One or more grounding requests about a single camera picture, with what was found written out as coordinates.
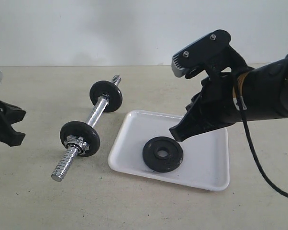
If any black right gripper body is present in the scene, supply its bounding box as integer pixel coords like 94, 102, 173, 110
182, 71, 240, 137

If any black weight plate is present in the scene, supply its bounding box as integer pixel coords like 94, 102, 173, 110
89, 80, 123, 113
59, 121, 101, 158
142, 136, 184, 173

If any chrome star collar nut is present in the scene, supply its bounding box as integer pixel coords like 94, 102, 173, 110
64, 135, 89, 156

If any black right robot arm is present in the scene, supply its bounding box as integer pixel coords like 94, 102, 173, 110
169, 54, 288, 141

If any white plastic tray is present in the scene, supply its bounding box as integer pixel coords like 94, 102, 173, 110
108, 110, 230, 191

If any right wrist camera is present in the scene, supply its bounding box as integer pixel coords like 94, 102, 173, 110
171, 29, 252, 79

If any black right camera cable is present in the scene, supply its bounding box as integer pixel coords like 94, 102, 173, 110
203, 62, 288, 201

